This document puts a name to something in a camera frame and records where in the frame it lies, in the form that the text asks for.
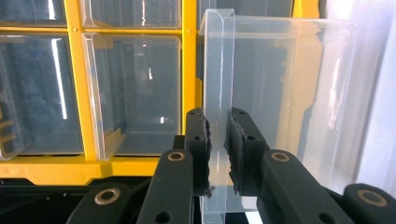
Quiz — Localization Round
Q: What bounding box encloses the set of clear organizer drawers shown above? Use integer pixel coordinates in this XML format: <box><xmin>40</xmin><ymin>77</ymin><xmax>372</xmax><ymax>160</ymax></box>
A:
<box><xmin>0</xmin><ymin>0</ymin><xmax>295</xmax><ymax>161</ymax></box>

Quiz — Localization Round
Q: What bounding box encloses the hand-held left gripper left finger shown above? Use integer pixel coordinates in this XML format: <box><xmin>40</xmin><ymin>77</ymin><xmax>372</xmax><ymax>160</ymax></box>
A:
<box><xmin>185</xmin><ymin>106</ymin><xmax>214</xmax><ymax>199</ymax></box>

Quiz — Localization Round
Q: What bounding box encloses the yellow black organizer case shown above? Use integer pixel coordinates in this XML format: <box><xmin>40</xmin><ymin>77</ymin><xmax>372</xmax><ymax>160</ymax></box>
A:
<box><xmin>0</xmin><ymin>0</ymin><xmax>325</xmax><ymax>224</ymax></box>

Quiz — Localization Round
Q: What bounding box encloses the single clear plastic drawer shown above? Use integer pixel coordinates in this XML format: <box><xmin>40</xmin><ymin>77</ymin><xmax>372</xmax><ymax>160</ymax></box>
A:
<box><xmin>199</xmin><ymin>8</ymin><xmax>359</xmax><ymax>224</ymax></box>

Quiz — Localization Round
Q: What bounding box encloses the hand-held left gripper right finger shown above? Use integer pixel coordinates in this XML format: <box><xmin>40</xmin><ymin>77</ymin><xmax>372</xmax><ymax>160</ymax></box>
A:
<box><xmin>225</xmin><ymin>106</ymin><xmax>270</xmax><ymax>197</ymax></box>

